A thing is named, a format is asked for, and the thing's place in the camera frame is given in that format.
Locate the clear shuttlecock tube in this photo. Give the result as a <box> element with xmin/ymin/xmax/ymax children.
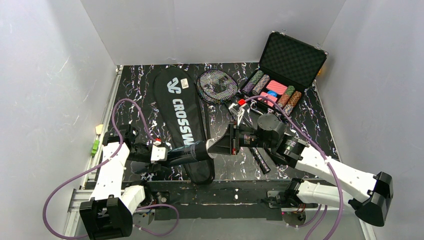
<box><xmin>165</xmin><ymin>139</ymin><xmax>217</xmax><ymax>167</ymax></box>

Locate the black racket cover bag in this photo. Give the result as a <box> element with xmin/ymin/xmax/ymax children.
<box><xmin>152</xmin><ymin>66</ymin><xmax>215</xmax><ymax>185</ymax></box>

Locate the white tube lid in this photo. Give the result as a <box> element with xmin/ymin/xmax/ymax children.
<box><xmin>205</xmin><ymin>138</ymin><xmax>218</xmax><ymax>159</ymax></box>

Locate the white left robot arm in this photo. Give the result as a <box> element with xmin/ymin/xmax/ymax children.
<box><xmin>79</xmin><ymin>124</ymin><xmax>152</xmax><ymax>240</ymax></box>

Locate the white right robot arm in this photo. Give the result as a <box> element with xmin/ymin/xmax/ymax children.
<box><xmin>206</xmin><ymin>113</ymin><xmax>394</xmax><ymax>227</ymax></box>

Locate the poker chip row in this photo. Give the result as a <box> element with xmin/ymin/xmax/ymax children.
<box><xmin>241</xmin><ymin>70</ymin><xmax>264</xmax><ymax>94</ymax></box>
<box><xmin>251</xmin><ymin>74</ymin><xmax>270</xmax><ymax>95</ymax></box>
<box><xmin>283</xmin><ymin>91</ymin><xmax>302</xmax><ymax>116</ymax></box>
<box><xmin>277</xmin><ymin>85</ymin><xmax>296</xmax><ymax>108</ymax></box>

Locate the blue dealer chip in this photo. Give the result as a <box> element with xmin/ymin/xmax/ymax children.
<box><xmin>267</xmin><ymin>90</ymin><xmax>278</xmax><ymax>98</ymax></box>

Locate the green clip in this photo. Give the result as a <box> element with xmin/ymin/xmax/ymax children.
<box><xmin>90</xmin><ymin>139</ymin><xmax>100</xmax><ymax>157</ymax></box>

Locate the pink card deck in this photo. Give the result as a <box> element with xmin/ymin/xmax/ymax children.
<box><xmin>259</xmin><ymin>80</ymin><xmax>287</xmax><ymax>103</ymax></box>

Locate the black poker chip case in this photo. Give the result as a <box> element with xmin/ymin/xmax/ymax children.
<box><xmin>240</xmin><ymin>31</ymin><xmax>328</xmax><ymax>111</ymax></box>

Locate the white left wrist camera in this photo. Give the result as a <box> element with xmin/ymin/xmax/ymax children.
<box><xmin>150</xmin><ymin>138</ymin><xmax>169</xmax><ymax>164</ymax></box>

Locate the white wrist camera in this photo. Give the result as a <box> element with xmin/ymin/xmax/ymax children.
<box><xmin>228</xmin><ymin>99</ymin><xmax>247</xmax><ymax>126</ymax></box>
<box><xmin>150</xmin><ymin>138</ymin><xmax>169</xmax><ymax>164</ymax></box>

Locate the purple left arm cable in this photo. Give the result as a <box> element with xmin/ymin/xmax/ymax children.
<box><xmin>42</xmin><ymin>98</ymin><xmax>180</xmax><ymax>240</ymax></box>

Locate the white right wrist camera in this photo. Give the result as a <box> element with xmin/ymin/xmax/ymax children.
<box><xmin>228</xmin><ymin>99</ymin><xmax>247</xmax><ymax>126</ymax></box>

